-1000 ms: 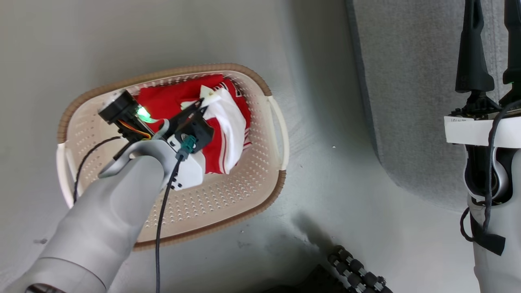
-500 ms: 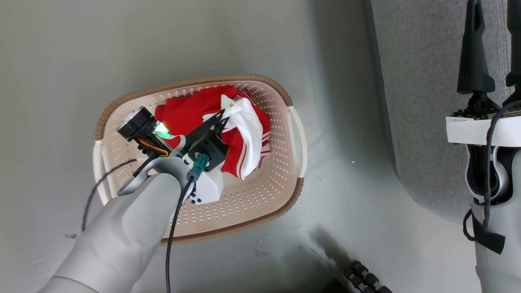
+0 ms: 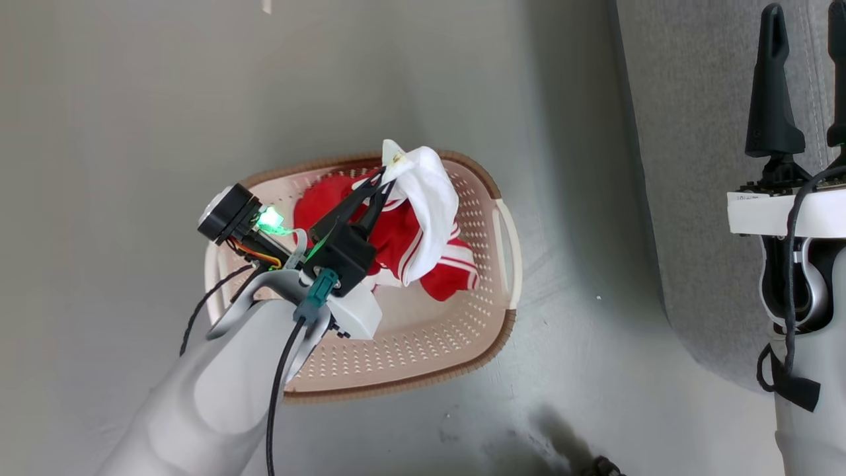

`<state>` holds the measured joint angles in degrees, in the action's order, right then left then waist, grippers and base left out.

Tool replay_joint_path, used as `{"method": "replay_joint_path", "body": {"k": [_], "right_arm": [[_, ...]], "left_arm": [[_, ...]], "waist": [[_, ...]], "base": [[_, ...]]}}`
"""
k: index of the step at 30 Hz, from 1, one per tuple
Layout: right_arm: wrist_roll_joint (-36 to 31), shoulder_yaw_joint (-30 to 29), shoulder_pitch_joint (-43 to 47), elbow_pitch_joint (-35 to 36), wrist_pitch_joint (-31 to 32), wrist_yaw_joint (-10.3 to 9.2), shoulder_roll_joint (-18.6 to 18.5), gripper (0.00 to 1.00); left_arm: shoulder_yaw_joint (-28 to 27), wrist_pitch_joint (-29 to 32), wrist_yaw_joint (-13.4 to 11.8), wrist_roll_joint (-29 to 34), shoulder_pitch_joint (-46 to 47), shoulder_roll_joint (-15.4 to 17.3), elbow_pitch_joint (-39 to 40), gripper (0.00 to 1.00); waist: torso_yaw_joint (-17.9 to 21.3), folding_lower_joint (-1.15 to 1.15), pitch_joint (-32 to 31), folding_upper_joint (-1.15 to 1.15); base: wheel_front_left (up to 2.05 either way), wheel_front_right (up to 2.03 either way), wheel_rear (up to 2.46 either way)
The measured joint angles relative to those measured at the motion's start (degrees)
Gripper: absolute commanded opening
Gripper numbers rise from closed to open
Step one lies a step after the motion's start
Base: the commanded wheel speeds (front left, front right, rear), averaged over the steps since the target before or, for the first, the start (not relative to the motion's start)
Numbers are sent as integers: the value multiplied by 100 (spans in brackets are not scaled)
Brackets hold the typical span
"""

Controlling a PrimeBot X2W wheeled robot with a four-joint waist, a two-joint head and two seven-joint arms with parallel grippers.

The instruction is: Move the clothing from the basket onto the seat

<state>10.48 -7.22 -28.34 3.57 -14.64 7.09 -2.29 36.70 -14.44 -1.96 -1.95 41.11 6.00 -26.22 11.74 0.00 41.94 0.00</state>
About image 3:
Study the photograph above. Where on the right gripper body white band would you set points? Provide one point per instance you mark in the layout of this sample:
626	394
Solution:
760	215

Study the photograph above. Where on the small black object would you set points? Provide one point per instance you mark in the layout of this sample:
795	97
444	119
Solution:
603	467

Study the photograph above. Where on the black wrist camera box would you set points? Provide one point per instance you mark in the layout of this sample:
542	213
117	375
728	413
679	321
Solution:
344	254

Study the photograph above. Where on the red garment with white stripes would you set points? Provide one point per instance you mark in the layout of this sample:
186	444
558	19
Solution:
396	244

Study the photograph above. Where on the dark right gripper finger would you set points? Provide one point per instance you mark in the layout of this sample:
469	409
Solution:
773	119
839	79

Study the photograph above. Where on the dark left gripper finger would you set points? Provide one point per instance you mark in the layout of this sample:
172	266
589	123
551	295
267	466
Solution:
340	215
378	208

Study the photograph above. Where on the beige perforated laundry basket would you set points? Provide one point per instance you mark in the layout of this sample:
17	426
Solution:
423	344

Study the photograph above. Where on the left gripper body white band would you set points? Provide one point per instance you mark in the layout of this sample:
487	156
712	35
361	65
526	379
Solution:
353	311

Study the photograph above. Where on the grey fabric sofa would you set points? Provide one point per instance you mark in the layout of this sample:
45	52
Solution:
681	132

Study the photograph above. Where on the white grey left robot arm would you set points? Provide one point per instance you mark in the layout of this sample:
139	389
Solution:
218	396

